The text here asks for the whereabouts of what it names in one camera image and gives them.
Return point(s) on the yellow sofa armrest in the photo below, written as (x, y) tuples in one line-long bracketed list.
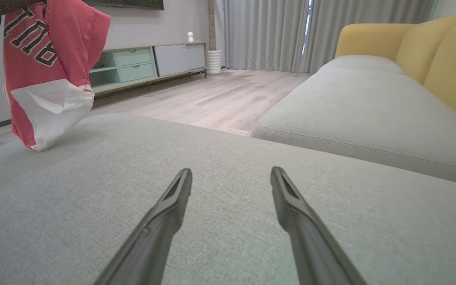
[(370, 39)]

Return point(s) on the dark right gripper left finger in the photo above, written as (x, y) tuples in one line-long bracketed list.
[(160, 225)]

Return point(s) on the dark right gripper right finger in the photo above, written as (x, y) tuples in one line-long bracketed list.
[(303, 229)]

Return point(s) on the green and grey tv cabinet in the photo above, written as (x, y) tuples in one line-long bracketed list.
[(172, 77)]

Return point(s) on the mint green cabinet drawer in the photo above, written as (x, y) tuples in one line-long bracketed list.
[(133, 56), (136, 73)]

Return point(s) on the white cabinet door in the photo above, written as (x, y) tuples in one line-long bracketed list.
[(178, 59)]

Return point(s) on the red and white lettered jersey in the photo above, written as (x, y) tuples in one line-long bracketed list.
[(65, 39)]

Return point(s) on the grey sofa seat cushion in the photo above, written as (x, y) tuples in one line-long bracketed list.
[(370, 107)]

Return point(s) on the small white figurine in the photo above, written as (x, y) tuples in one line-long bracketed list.
[(190, 37)]

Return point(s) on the black television screen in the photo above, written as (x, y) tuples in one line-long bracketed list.
[(133, 4)]

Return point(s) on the grey pleated curtain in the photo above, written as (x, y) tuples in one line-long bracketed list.
[(263, 35), (370, 12)]

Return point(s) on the white ribbed floor vase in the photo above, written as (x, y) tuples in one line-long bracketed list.
[(214, 62)]

